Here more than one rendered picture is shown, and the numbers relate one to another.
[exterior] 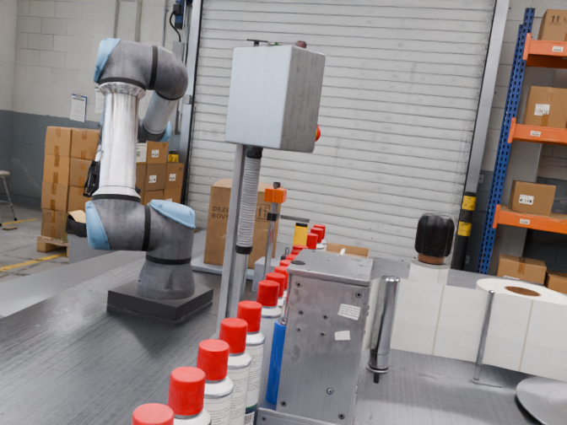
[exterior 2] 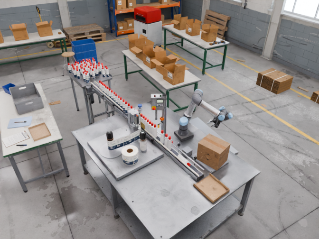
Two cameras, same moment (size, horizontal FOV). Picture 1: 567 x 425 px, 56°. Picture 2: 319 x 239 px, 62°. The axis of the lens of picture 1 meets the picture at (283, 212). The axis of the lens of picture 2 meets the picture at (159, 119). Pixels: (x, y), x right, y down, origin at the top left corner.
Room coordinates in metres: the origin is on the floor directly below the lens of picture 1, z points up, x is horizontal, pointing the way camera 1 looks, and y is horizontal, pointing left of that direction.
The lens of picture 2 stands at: (3.04, -2.06, 3.16)
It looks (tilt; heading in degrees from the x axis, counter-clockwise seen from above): 35 degrees down; 132
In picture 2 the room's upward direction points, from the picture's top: straight up
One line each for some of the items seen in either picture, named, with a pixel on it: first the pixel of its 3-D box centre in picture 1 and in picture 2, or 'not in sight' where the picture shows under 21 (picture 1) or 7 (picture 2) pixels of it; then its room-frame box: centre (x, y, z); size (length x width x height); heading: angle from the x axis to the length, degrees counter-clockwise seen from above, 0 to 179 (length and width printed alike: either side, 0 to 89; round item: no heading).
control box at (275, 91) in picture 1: (274, 99); (157, 102); (1.08, 0.04, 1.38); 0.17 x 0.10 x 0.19; 45
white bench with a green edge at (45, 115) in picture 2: not in sight; (32, 132); (-0.91, -0.93, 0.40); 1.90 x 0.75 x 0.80; 162
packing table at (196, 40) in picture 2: not in sight; (192, 47); (-1.37, 4.18, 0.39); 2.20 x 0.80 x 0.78; 162
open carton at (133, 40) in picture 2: not in sight; (136, 43); (-1.56, 2.12, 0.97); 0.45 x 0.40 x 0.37; 74
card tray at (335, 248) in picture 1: (336, 255); (211, 187); (2.15, -0.24, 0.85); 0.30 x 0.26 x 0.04; 170
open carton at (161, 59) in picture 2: not in sight; (165, 63); (-0.28, 1.74, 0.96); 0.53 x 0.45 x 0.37; 73
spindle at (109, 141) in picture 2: not in sight; (110, 141); (0.89, -0.62, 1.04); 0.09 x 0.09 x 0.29
